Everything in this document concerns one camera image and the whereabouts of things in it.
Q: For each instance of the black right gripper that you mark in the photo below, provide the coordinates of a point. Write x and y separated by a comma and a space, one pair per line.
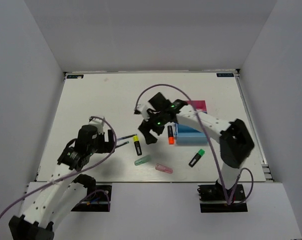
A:
150, 138

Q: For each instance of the blue ink refill pen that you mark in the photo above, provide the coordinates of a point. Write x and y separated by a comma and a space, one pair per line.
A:
126, 137

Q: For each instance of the yellow cap black highlighter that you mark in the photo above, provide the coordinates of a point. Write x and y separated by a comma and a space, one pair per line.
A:
137, 145

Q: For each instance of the corner label sticker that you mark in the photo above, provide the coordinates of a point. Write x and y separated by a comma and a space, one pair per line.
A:
75, 76
225, 75

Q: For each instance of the orange cap black highlighter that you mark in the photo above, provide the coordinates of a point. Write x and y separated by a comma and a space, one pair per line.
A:
170, 135

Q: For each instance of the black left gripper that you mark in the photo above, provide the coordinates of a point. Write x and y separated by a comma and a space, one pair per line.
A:
105, 145

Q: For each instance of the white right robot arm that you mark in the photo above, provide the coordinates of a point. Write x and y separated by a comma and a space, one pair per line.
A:
236, 143

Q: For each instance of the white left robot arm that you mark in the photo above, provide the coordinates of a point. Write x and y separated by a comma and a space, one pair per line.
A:
68, 185

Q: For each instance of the green cap black highlighter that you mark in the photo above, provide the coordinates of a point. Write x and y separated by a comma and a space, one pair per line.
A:
196, 157

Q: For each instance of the right corner label sticker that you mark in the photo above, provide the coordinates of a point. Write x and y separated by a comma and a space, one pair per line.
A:
225, 75

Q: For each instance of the left corner label sticker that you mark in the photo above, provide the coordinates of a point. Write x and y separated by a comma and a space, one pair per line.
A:
75, 76

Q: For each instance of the pink plastic bin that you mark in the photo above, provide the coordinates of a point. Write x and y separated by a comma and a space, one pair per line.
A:
199, 105

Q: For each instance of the pink translucent eraser case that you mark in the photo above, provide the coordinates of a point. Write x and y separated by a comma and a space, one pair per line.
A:
163, 168

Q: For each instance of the green ink refill pen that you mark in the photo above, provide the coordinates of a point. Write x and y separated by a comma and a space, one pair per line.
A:
122, 144

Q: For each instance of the light blue plastic bin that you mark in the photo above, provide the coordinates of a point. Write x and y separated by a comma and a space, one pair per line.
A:
185, 135

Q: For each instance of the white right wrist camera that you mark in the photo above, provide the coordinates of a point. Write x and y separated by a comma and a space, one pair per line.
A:
144, 111

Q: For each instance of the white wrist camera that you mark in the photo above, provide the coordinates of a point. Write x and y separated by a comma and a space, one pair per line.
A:
144, 111
98, 122

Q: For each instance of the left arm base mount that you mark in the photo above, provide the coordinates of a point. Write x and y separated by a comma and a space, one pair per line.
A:
98, 200

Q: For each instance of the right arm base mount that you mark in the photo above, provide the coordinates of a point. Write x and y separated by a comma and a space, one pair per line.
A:
212, 200

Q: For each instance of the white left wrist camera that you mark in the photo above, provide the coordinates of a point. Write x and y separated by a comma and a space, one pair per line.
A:
98, 122

